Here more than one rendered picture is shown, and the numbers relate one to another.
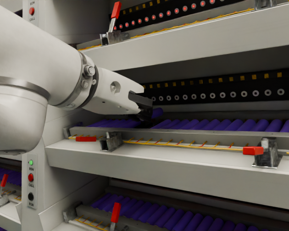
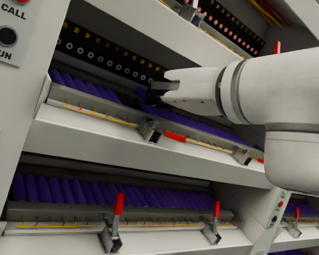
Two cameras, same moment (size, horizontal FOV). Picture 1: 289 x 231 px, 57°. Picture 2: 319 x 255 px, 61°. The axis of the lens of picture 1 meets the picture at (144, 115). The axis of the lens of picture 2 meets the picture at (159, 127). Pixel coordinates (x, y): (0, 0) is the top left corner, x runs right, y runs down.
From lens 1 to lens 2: 0.61 m
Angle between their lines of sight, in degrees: 76
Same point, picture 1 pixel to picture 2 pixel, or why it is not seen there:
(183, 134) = (198, 133)
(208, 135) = (211, 138)
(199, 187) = (213, 177)
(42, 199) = not seen: outside the picture
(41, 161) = (15, 143)
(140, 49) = (223, 58)
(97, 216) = (55, 212)
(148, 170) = (189, 165)
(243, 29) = not seen: hidden behind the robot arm
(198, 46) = not seen: hidden behind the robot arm
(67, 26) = not seen: outside the picture
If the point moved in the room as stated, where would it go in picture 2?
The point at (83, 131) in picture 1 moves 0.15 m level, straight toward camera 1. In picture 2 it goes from (84, 99) to (184, 135)
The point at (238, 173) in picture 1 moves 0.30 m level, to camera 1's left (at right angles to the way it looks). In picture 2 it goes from (238, 169) to (248, 207)
